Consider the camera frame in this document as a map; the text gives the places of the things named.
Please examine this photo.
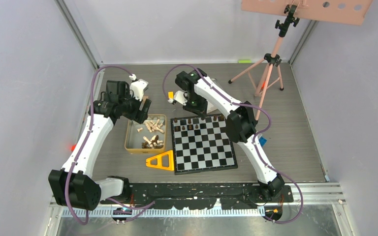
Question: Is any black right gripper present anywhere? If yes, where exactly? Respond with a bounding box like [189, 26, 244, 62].
[182, 93, 207, 119]

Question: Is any gold tin box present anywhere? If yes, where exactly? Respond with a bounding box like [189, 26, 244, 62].
[125, 114, 167, 154]

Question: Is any black white folding chessboard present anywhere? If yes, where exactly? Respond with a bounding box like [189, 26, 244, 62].
[170, 114, 238, 175]

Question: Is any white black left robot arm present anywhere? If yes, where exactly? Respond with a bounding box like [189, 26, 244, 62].
[48, 79, 151, 210]

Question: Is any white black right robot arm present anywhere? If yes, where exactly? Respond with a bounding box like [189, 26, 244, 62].
[169, 69, 284, 202]

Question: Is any small yellow block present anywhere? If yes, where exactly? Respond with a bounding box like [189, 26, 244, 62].
[168, 91, 174, 99]

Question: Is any small green block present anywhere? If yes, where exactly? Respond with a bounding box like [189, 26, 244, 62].
[237, 59, 252, 63]

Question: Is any blue white lego block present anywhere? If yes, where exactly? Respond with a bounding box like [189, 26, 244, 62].
[258, 136, 267, 147]

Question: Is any pink tripod music stand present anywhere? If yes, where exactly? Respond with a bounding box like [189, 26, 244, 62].
[228, 0, 372, 108]

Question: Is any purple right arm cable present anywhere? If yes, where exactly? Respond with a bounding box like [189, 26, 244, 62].
[162, 63, 304, 225]

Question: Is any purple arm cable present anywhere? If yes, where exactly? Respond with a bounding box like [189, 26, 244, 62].
[162, 63, 304, 225]
[64, 65, 157, 226]

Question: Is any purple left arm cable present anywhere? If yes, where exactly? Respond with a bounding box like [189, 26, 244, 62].
[64, 65, 157, 226]

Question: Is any yellow triangular toy frame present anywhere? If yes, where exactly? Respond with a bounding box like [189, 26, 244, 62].
[146, 150, 175, 171]

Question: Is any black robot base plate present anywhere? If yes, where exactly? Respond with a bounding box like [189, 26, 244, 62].
[113, 182, 294, 210]

